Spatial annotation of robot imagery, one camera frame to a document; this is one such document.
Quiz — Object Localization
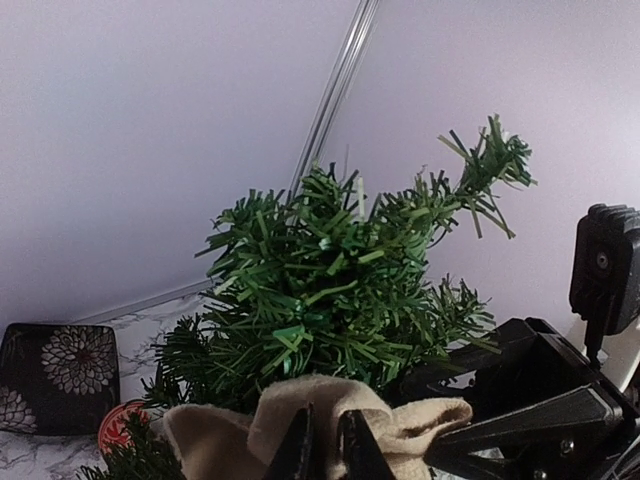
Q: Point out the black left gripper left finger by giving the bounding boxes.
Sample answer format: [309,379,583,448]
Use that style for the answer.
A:
[262,403,314,480]

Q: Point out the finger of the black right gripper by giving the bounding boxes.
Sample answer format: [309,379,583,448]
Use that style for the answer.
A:
[399,317,545,405]
[426,385,625,479]

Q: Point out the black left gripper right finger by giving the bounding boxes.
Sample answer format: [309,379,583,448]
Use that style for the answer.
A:
[338,410,393,480]

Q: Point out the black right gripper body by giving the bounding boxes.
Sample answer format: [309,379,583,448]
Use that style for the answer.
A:
[473,323,639,479]

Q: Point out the beige burlap bow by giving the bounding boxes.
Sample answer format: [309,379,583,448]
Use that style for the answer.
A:
[163,375,473,479]

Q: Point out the small green christmas tree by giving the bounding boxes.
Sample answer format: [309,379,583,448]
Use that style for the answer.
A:
[79,117,534,479]

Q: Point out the red white patterned bowl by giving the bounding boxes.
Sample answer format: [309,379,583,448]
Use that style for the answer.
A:
[97,401,150,457]

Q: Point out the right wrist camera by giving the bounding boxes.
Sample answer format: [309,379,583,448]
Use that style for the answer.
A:
[568,204,639,392]

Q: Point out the right aluminium corner post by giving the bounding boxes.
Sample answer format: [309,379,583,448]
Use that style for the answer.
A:
[289,0,381,195]

